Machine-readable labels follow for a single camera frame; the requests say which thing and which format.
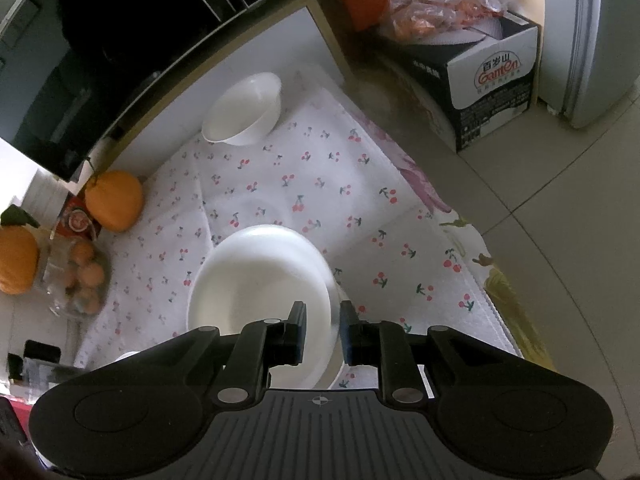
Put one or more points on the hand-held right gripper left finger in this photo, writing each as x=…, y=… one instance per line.
x=299, y=332

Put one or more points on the black glossy appliance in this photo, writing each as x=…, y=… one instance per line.
x=100, y=35

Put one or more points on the small white bowl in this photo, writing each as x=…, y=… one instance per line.
x=245, y=110

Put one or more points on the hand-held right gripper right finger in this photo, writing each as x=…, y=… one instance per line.
x=346, y=335

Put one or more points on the floral table cover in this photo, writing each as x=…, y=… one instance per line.
x=450, y=200

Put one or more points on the glass jar of fruit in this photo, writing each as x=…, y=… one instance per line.
x=82, y=280

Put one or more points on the large white bowl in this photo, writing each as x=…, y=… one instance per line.
x=255, y=275

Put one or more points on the small red box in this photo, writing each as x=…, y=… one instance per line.
x=75, y=220

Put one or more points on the cherry print tablecloth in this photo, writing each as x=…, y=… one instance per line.
x=300, y=185

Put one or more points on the white refrigerator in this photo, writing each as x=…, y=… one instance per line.
x=585, y=35

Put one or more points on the black and white cardboard box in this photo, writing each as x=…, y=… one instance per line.
x=480, y=75

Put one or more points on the orange with green leaf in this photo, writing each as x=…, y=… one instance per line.
x=17, y=260

